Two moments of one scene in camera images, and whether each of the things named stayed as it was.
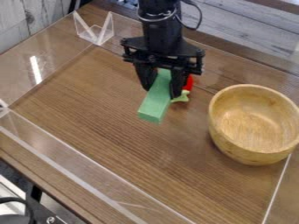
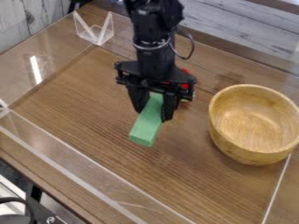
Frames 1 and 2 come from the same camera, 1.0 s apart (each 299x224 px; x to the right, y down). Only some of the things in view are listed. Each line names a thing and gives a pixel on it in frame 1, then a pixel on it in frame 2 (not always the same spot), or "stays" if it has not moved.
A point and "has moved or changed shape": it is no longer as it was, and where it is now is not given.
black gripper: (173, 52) → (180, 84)
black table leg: (37, 193) stays
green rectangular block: (154, 104) has moved or changed shape
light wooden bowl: (254, 123) stays
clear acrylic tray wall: (81, 176) stays
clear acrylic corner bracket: (96, 33) stays
